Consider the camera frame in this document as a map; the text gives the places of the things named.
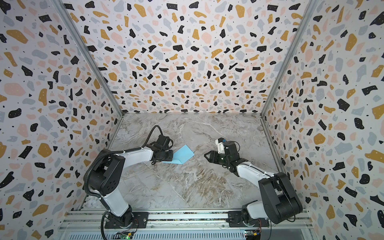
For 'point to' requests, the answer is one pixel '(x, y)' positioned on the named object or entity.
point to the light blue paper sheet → (181, 156)
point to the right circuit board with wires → (252, 234)
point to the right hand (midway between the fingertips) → (205, 153)
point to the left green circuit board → (124, 235)
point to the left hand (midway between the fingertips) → (170, 153)
